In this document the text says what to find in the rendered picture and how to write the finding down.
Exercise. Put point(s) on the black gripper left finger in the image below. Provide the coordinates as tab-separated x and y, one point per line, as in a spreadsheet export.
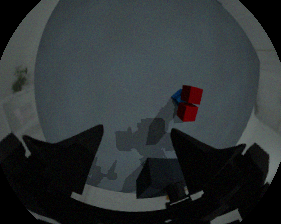
71	158

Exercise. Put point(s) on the small blue cube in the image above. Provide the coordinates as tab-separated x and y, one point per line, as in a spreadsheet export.
177	97

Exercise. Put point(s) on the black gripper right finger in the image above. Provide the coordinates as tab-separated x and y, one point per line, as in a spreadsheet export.
200	162

